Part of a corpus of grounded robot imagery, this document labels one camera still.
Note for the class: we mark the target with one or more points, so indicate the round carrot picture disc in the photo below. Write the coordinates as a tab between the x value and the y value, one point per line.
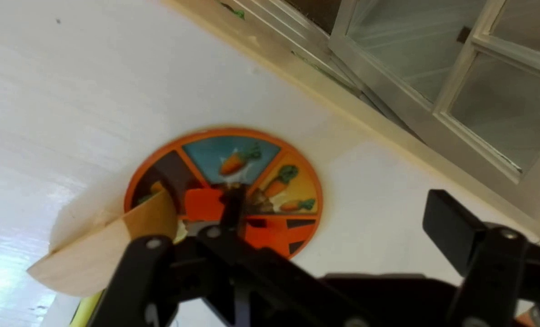
285	198

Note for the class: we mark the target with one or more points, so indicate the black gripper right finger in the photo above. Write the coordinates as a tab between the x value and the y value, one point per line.
452	227

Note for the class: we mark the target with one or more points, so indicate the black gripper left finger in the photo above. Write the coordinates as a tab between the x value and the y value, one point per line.
234	209

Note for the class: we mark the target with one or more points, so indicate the white glass cabinet door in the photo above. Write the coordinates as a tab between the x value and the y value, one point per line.
463	74

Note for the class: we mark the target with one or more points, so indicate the yellow-green crayon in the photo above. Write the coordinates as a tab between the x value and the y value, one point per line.
85	310

